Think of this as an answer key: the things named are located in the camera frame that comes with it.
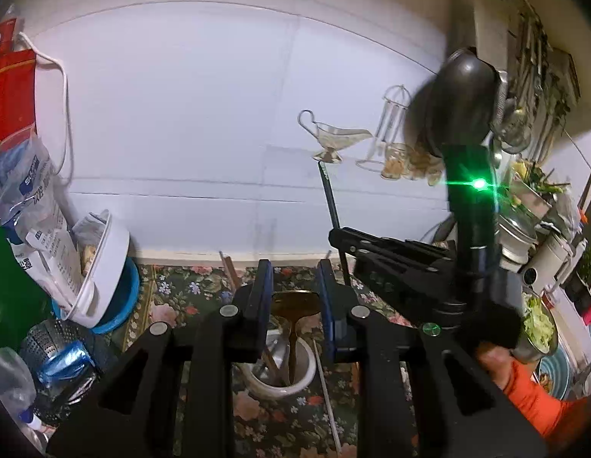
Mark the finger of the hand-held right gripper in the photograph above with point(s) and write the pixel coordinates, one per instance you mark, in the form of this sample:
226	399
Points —
395	248
419	291

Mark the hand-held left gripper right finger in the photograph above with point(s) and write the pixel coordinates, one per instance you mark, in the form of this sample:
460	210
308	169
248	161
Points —
327	315

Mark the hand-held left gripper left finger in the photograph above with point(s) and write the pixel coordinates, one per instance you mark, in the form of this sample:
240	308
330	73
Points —
264	315

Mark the brass ladle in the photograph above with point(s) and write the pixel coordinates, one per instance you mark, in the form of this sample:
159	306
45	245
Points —
295	305

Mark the white ceramic utensil holder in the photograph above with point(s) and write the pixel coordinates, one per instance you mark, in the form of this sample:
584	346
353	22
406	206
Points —
300	377

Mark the black chopstick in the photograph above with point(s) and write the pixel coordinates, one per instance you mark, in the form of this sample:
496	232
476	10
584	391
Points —
329	200

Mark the person's right forearm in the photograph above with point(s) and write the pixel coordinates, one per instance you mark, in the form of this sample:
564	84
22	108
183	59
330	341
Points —
538	400

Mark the hanging kitchen utensils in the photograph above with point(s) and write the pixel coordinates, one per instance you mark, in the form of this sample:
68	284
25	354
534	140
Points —
538	62

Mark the person's right hand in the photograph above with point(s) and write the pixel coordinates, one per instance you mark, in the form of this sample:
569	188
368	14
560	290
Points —
495	360

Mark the steel spoon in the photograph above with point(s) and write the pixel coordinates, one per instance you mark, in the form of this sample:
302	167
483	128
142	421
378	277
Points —
276	350

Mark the steel chopstick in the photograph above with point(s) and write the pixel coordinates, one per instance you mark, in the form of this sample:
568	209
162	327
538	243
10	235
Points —
326	391

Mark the glass jar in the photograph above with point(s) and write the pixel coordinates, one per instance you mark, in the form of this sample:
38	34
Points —
396	162
426	167

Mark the floral tablecloth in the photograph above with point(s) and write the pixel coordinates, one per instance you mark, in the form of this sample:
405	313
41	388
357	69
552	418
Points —
190	291

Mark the white rice cooker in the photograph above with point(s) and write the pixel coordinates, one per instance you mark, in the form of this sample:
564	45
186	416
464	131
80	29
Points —
548	257

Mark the hanging steel ladle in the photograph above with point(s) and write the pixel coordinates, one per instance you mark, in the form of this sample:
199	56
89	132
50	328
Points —
512	126

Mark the steel bowl of cabbage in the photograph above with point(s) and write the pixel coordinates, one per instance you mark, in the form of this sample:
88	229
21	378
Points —
538	329

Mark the black wok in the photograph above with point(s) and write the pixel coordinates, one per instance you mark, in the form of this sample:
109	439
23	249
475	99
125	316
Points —
455	100

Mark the blue plastic basin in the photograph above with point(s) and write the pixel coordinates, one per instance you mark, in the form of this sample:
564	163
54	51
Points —
128	300

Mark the blue patterned plate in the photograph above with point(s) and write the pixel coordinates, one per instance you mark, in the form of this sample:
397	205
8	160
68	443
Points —
555	374

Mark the white plastic tub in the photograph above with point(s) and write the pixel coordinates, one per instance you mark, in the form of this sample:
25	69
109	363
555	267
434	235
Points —
109	267

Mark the black plastic bag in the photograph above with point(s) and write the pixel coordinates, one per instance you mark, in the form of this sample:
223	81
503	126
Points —
83	391

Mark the blue plastic bag roll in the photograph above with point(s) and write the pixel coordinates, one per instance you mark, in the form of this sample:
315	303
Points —
64	362

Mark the steel steamer basket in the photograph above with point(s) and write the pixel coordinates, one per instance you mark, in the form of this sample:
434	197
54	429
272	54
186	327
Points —
42	338

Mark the green container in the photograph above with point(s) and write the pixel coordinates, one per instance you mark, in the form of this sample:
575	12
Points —
16	286

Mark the printed clear plastic bag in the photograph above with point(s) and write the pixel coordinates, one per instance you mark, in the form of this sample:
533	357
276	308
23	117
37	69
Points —
35	210

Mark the clear plastic bottle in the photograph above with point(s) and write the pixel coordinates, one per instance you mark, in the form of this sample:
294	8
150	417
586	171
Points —
9	381

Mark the red bag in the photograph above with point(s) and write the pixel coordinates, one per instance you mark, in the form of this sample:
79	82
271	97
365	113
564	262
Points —
11	95

